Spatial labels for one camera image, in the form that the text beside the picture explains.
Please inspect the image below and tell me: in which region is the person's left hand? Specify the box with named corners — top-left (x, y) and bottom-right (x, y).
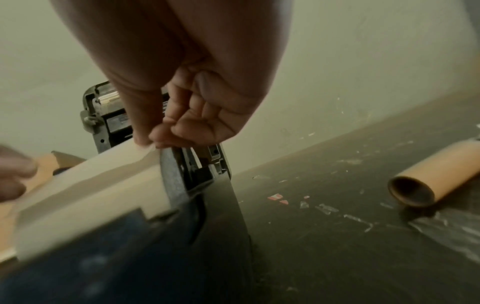
top-left (0, 144), bottom-right (39, 204)

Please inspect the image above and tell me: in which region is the person's right hand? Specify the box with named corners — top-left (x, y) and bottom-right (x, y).
top-left (49, 0), bottom-right (294, 149)

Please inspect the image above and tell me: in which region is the white paper label strip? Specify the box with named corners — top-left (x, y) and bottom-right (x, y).
top-left (10, 139), bottom-right (174, 263)

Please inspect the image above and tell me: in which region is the brown cardboard box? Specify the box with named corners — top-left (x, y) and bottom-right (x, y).
top-left (0, 151), bottom-right (88, 263)

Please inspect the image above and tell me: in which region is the black label printer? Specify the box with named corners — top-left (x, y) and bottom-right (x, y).
top-left (0, 80), bottom-right (257, 304)

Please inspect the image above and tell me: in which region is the brown cardboard tube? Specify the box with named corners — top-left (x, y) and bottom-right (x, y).
top-left (387, 139), bottom-right (480, 208)

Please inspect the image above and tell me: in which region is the clear plastic film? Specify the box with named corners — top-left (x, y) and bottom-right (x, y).
top-left (406, 205), bottom-right (480, 265)

